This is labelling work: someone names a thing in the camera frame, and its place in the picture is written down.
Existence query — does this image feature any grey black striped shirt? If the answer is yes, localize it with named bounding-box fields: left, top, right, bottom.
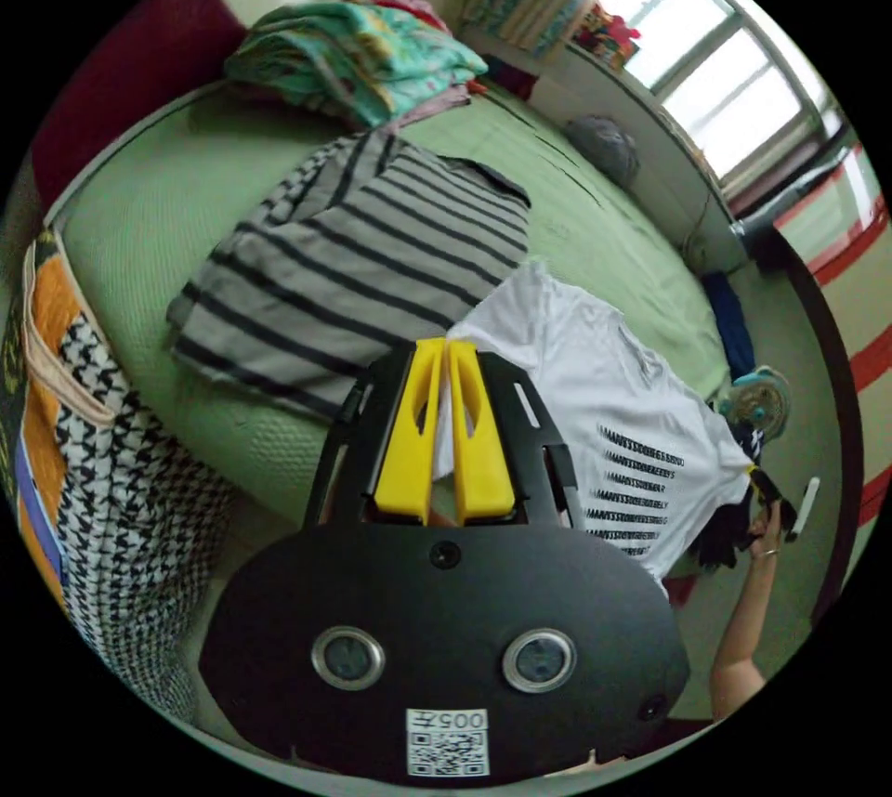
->
left=165, top=131, right=532, bottom=422

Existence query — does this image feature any small teal fan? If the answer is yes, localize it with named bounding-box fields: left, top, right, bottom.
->
left=715, top=364, right=794, bottom=436

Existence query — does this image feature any grey cloth bundle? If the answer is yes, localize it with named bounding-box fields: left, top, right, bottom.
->
left=562, top=115, right=641, bottom=185

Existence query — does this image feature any person's right forearm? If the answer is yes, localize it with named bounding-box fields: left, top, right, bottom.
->
left=709, top=556, right=781, bottom=722

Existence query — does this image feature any window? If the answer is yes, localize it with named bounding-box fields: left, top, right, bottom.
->
left=592, top=0, right=848, bottom=199

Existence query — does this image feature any blue cloth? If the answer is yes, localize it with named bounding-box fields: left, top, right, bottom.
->
left=700, top=272, right=757, bottom=384

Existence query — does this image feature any person's right hand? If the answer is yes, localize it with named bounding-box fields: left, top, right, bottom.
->
left=746, top=503, right=783, bottom=565

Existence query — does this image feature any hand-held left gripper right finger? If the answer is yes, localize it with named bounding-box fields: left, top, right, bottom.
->
left=449, top=340, right=517, bottom=525

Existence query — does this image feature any houndstooth and orange fabric bag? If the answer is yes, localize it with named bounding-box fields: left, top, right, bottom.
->
left=0, top=232, right=235, bottom=722

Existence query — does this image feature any white t-shirt with black print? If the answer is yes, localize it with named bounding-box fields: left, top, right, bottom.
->
left=431, top=260, right=757, bottom=586

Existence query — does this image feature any pile of clothes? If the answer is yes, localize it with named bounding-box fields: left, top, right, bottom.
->
left=224, top=0, right=489, bottom=129

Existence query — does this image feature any bed with green mat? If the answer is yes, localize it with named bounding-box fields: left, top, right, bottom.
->
left=48, top=79, right=733, bottom=533

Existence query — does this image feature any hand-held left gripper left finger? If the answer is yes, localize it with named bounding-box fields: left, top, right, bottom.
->
left=374, top=338, right=446, bottom=525

